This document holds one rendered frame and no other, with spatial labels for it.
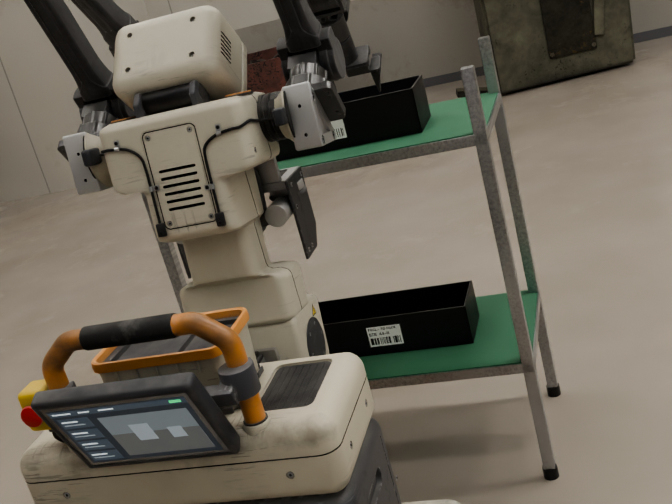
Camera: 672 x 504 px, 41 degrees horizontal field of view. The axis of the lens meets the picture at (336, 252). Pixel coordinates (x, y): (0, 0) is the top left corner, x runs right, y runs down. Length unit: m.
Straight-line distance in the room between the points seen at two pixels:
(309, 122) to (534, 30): 5.67
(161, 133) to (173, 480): 0.58
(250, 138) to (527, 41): 5.72
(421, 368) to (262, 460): 1.10
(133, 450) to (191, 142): 0.52
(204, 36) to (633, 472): 1.56
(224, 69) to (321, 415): 0.63
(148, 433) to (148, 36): 0.70
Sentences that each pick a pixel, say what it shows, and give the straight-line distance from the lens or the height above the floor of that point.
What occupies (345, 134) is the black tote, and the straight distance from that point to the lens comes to 2.27.
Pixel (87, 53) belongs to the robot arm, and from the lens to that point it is 1.80.
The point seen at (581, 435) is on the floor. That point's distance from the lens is 2.65.
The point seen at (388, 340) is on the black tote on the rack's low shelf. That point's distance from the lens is 2.49.
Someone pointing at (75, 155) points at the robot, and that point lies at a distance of 1.74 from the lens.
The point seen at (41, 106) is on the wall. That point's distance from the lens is 8.26.
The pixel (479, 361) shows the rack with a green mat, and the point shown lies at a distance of 2.36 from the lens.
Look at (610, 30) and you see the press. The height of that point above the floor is 0.30.
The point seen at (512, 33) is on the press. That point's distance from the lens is 7.13.
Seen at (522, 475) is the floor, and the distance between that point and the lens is 2.53.
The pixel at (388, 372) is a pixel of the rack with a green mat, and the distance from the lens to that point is 2.42.
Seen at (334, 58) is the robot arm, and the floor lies 1.24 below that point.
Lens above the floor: 1.43
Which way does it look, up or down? 18 degrees down
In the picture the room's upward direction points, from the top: 15 degrees counter-clockwise
